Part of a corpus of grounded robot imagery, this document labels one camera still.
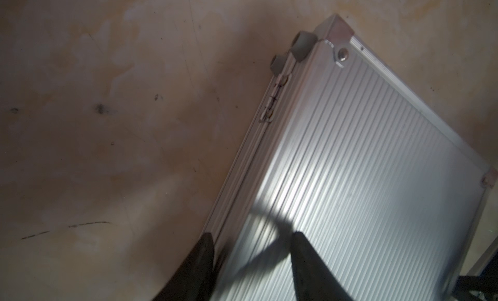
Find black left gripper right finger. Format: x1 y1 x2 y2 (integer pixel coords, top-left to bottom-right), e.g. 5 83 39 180
290 232 352 300

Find silver aluminium poker case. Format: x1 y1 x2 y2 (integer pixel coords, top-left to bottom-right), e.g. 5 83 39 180
205 14 497 300

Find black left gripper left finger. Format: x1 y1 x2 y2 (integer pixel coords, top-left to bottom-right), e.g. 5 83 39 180
153 232 215 301

